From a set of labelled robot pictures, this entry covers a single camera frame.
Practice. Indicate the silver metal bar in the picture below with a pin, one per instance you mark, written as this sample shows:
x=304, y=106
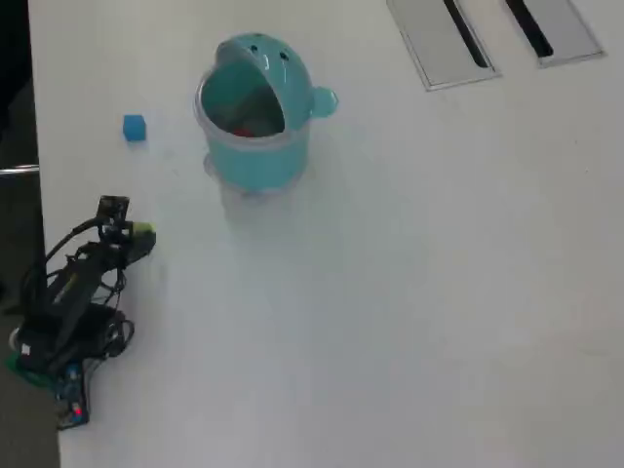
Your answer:
x=19, y=170

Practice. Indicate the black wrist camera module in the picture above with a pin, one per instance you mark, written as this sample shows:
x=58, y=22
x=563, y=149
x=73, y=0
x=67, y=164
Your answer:
x=113, y=206

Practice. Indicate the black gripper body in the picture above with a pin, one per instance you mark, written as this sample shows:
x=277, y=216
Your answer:
x=109, y=244

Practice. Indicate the blue cube block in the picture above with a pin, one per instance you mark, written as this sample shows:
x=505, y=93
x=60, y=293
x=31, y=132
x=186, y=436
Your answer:
x=134, y=129

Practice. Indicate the teal whale-shaped bin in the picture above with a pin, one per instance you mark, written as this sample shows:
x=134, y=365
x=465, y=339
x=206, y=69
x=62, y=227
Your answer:
x=253, y=161

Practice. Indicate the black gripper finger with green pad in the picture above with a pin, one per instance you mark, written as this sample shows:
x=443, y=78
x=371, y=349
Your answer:
x=141, y=228
x=139, y=246

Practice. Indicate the green base clamp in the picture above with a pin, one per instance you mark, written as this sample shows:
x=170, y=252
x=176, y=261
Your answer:
x=17, y=365

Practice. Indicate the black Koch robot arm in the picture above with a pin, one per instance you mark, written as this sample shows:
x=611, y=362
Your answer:
x=68, y=292

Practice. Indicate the blue controller circuit board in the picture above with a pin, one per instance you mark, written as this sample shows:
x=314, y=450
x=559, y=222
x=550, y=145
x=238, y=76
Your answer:
x=73, y=400

